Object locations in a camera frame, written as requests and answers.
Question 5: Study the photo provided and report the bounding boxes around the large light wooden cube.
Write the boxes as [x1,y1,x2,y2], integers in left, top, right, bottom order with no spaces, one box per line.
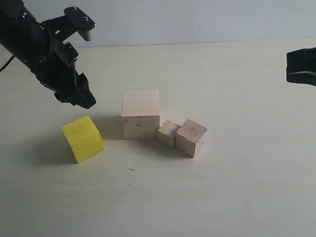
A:
[120,90,160,140]

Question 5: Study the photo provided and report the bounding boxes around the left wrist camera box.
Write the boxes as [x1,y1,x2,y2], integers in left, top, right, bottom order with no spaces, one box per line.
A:
[64,6,96,41]

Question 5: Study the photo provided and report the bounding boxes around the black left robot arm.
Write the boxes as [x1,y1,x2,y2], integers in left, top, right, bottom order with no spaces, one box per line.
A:
[0,0,96,109]

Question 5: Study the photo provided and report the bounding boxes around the medium small wooden cube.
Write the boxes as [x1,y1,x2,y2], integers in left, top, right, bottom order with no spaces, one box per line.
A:
[175,119,208,158]

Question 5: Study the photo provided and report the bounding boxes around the yellow cube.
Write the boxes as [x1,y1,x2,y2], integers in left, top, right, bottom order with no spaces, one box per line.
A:
[62,116,105,163]

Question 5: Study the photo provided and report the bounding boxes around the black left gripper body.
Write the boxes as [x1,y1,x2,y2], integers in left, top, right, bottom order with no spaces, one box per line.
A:
[31,18,79,92]

